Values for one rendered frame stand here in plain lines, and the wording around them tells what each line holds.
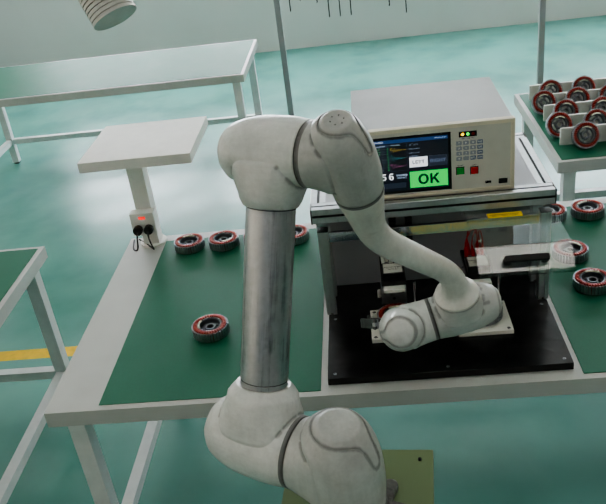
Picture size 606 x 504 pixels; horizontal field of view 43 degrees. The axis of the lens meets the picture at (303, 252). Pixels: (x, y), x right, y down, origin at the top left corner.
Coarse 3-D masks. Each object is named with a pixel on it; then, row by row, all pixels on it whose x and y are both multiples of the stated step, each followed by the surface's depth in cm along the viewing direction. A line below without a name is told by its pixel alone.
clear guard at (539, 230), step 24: (480, 216) 211; (528, 216) 207; (552, 216) 206; (480, 240) 199; (504, 240) 198; (528, 240) 196; (552, 240) 195; (480, 264) 195; (528, 264) 193; (552, 264) 193
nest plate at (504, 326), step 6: (504, 306) 221; (504, 312) 218; (504, 318) 216; (498, 324) 214; (504, 324) 213; (510, 324) 213; (474, 330) 213; (480, 330) 212; (486, 330) 212; (492, 330) 212; (498, 330) 211; (504, 330) 211; (510, 330) 211; (462, 336) 213
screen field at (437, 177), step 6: (414, 174) 211; (420, 174) 211; (426, 174) 211; (432, 174) 211; (438, 174) 211; (444, 174) 211; (414, 180) 212; (420, 180) 212; (426, 180) 212; (432, 180) 212; (438, 180) 212; (444, 180) 212; (414, 186) 213; (420, 186) 213; (426, 186) 213
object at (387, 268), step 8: (384, 264) 222; (392, 264) 222; (384, 272) 219; (392, 272) 218; (400, 272) 218; (384, 280) 219; (392, 280) 219; (400, 280) 218; (384, 288) 219; (392, 288) 218; (400, 288) 218
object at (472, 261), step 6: (462, 252) 228; (462, 258) 225; (468, 258) 220; (474, 258) 219; (468, 264) 217; (474, 264) 217; (468, 270) 216; (474, 270) 216; (468, 276) 217; (474, 276) 217; (486, 282) 215
